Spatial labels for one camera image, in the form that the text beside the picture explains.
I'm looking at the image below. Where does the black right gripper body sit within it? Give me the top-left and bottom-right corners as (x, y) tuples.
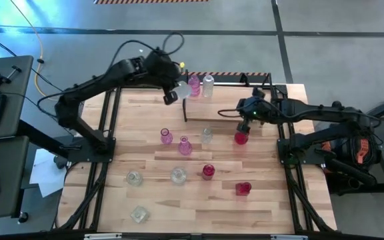
(235, 95), (275, 123)

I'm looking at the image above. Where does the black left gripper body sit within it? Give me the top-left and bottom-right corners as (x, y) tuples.
(143, 49), (182, 88)

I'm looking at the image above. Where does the clear ribbed glass jar vase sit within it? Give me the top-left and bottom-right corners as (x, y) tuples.
(173, 81), (193, 100)

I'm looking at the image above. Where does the clear flared glass vase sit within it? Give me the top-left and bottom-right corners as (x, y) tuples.
(201, 127), (213, 145)

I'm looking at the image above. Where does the pink bulbous glass vase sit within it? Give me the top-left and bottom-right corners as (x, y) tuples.
(160, 128), (174, 146)

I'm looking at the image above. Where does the pink conical ribbed glass vase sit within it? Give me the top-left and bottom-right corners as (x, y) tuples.
(177, 135), (193, 156)

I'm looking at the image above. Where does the clear square glass vase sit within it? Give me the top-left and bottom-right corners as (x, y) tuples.
(129, 205), (150, 224)

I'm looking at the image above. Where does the red bulbous glass vase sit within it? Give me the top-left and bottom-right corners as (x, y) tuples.
(233, 131), (251, 146)

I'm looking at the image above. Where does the hazard striped strip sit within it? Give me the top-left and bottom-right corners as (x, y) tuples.
(185, 71), (269, 83)

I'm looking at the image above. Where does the red ribbed cylinder glass vase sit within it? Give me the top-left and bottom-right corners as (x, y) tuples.
(201, 163), (216, 181)

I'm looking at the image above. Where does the red squat glass vase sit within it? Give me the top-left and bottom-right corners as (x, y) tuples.
(235, 181), (253, 197)

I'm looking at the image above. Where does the clear wide-mouth glass vase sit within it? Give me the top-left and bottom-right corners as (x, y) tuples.
(170, 166), (188, 185)

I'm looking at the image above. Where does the clear round glass bottle vase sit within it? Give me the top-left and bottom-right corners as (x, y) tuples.
(125, 170), (143, 187)

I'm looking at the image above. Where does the black orange shop vacuum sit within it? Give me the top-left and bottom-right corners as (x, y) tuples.
(313, 99), (384, 196)

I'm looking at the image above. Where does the black desk support beam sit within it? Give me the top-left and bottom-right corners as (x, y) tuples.
(17, 119), (76, 157)

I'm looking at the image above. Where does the dark grey desk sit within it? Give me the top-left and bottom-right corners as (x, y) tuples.
(0, 55), (35, 141)
(0, 135), (30, 221)

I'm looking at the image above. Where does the white paper sheet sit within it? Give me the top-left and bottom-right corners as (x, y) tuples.
(29, 148), (69, 198)

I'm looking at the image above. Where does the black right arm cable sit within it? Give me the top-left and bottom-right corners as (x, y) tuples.
(217, 108), (246, 119)

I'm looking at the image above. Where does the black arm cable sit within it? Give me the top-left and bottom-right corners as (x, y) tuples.
(217, 108), (246, 119)
(111, 31), (185, 67)

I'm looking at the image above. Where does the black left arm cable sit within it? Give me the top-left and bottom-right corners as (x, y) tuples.
(111, 31), (185, 67)

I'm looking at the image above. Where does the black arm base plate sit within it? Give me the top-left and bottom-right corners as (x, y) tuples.
(67, 135), (117, 163)
(277, 137), (326, 166)

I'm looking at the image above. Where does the white bracket strip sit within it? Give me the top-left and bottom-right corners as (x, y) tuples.
(83, 233), (123, 240)
(270, 234), (309, 240)

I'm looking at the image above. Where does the yellow cable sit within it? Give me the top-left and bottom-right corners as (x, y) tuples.
(9, 0), (79, 103)

